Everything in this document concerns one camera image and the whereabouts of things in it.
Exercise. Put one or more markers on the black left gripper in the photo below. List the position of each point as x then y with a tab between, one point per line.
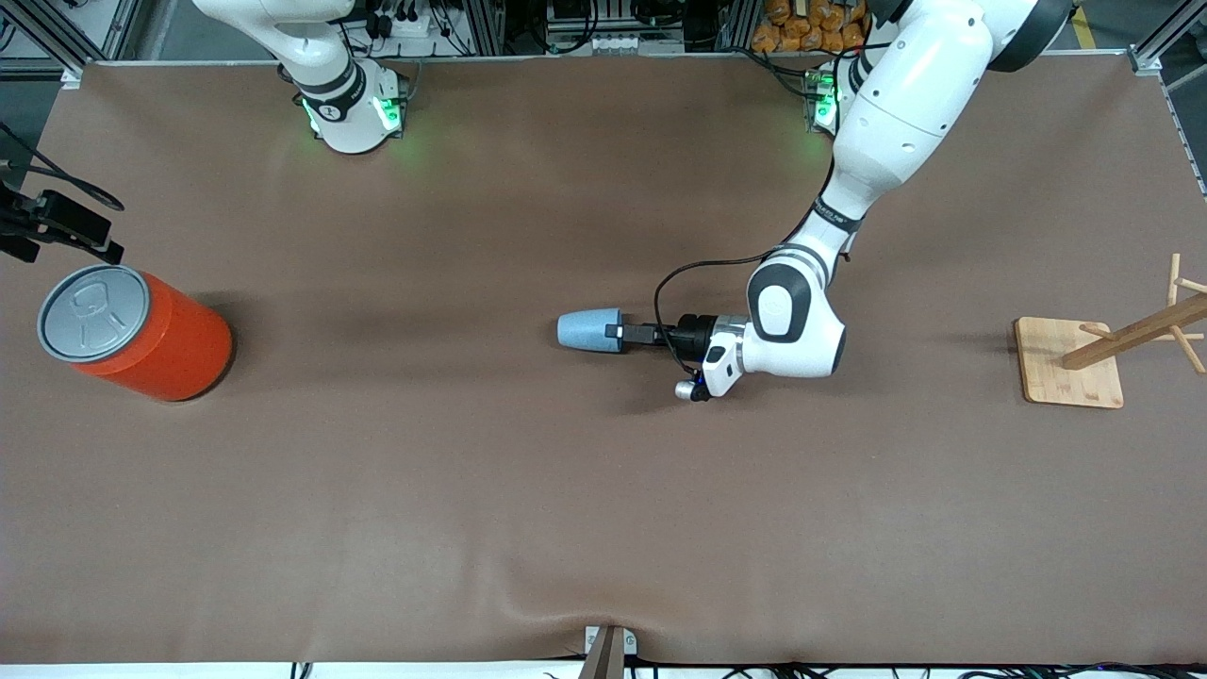
696	333

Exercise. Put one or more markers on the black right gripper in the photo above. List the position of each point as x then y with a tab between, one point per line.
58	220

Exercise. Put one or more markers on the light blue plastic cup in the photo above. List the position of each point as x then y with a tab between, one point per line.
580	330

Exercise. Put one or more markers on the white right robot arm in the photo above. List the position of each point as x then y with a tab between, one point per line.
344	113

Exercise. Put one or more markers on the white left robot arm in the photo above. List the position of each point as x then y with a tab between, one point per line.
896	123

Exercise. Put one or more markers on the wooden cup rack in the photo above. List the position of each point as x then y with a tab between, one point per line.
1070	372

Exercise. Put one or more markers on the orange can with grey lid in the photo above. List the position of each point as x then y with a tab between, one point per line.
160	344

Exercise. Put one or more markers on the brown table mat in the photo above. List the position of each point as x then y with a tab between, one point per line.
603	490

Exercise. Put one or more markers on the long white power strip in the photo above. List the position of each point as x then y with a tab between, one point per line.
636	43

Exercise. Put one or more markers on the orange snack bag pile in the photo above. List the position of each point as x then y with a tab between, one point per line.
806	24

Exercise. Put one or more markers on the white power strip with plugs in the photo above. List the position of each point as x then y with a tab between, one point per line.
405	26

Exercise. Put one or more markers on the aluminium frame profile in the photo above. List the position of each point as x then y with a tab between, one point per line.
483	24
1155	52
66	38
737	24

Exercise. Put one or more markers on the metal clamp bracket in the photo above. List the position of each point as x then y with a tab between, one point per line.
630	641

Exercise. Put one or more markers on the grey camera stand pole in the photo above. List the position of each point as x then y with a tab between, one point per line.
603	660

